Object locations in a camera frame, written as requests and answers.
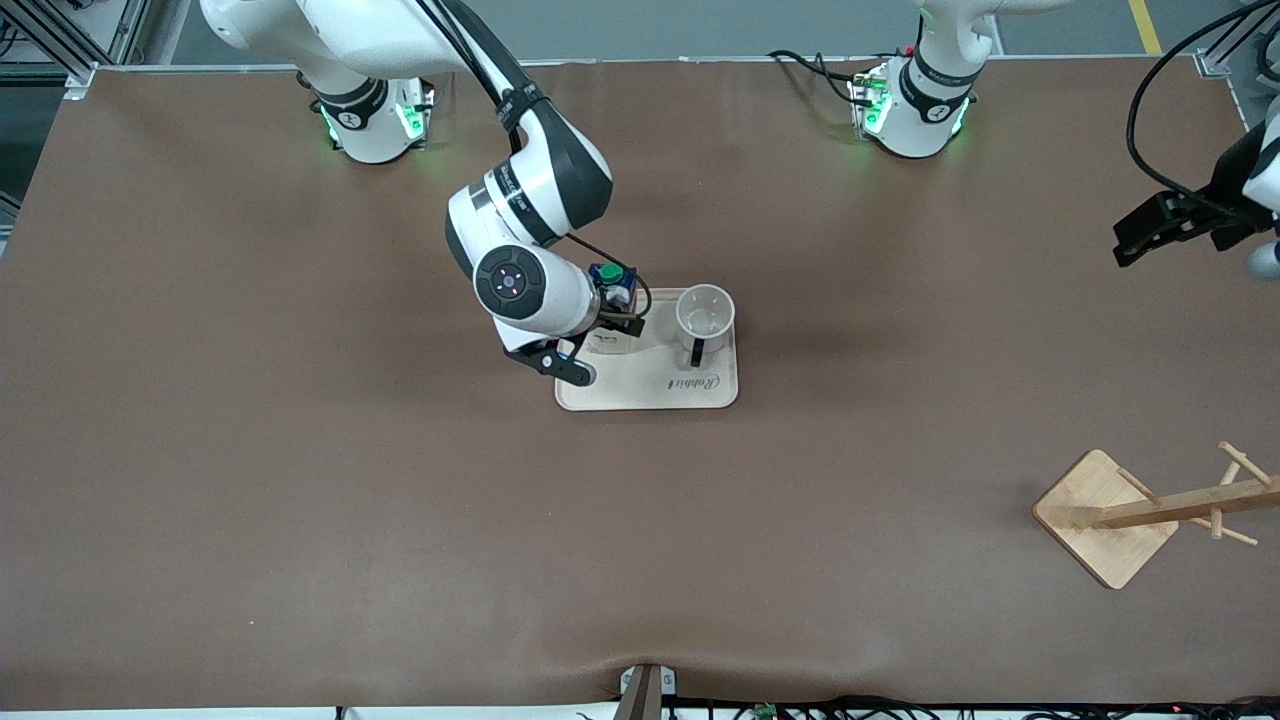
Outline white tray with rabbit print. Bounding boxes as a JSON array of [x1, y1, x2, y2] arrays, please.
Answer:
[[555, 315, 741, 413]]

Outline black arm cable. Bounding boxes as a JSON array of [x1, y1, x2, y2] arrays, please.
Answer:
[[415, 0, 653, 326], [1126, 0, 1280, 216]]

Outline white mug black handle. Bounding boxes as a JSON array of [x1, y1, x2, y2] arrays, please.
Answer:
[[675, 285, 737, 369]]

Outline wooden mug rack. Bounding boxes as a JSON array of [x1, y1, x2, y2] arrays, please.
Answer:
[[1032, 441, 1280, 591]]

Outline blue milk carton green cap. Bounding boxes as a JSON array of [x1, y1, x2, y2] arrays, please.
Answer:
[[588, 262, 641, 313]]

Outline black cables at arm base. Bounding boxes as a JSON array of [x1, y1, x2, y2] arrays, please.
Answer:
[[768, 48, 883, 107]]

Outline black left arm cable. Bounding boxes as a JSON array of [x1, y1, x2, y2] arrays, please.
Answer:
[[1126, 0, 1280, 216]]

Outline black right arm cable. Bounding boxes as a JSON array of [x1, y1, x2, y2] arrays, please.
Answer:
[[415, 0, 653, 326]]

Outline brown table cover mat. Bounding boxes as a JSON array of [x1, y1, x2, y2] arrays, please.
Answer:
[[0, 60, 1280, 713]]

